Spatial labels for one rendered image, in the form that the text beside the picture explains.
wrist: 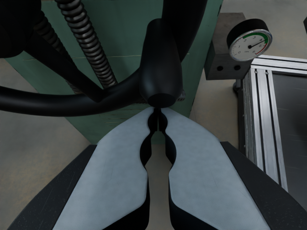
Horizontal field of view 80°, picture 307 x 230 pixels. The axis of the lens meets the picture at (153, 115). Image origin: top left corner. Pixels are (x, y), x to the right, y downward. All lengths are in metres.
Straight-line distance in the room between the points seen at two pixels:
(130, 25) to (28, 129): 0.93
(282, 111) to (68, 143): 0.98
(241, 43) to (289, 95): 0.65
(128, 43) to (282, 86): 0.74
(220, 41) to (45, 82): 0.42
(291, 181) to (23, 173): 1.10
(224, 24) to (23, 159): 1.03
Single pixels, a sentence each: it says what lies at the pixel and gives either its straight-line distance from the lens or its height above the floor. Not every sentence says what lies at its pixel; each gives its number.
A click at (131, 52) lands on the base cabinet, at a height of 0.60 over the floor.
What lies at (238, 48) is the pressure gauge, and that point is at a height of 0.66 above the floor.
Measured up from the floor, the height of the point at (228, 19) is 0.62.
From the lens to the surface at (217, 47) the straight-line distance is 0.39.
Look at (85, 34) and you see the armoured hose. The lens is 0.23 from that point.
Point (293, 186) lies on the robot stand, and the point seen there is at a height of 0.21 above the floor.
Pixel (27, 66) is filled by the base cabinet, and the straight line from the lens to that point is 0.52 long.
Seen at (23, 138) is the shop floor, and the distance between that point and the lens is 1.18.
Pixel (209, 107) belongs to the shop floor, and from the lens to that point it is 1.05.
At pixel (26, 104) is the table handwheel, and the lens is 0.26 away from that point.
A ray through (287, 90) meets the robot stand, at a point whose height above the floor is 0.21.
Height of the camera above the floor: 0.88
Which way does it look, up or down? 62 degrees down
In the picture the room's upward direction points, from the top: 5 degrees counter-clockwise
